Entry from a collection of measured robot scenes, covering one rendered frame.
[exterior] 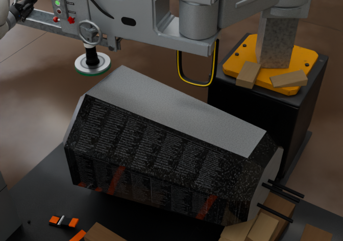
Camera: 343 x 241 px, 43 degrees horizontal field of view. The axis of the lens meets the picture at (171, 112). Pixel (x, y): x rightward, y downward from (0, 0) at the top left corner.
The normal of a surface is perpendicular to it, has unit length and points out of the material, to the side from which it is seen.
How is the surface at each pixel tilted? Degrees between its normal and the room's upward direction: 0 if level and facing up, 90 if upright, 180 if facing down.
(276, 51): 90
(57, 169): 0
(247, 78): 0
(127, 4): 90
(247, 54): 0
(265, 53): 90
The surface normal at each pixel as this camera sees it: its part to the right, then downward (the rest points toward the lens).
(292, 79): -0.20, -0.72
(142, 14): -0.38, 0.62
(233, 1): 0.63, 0.52
